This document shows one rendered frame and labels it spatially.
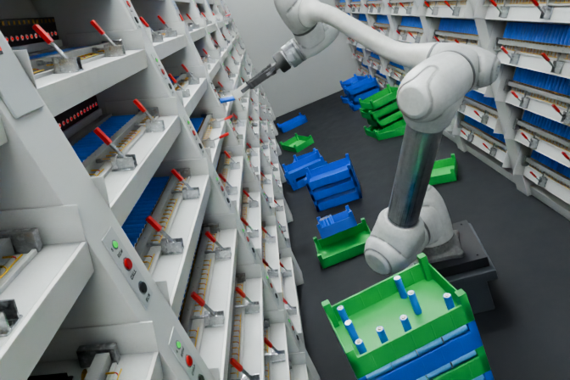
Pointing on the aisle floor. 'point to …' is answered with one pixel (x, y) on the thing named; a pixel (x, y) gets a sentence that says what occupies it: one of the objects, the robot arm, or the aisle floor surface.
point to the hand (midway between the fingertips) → (241, 91)
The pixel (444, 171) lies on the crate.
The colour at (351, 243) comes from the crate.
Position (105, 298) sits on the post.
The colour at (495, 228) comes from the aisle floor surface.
